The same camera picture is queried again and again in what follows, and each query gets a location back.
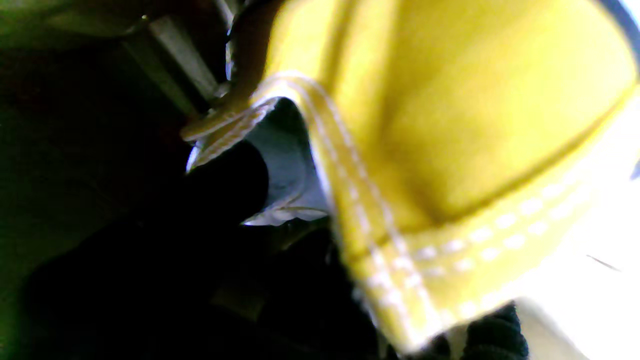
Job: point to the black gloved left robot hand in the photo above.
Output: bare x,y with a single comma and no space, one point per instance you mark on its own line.
175,280

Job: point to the brown paper bag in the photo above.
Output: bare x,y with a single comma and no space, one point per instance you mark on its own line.
60,125

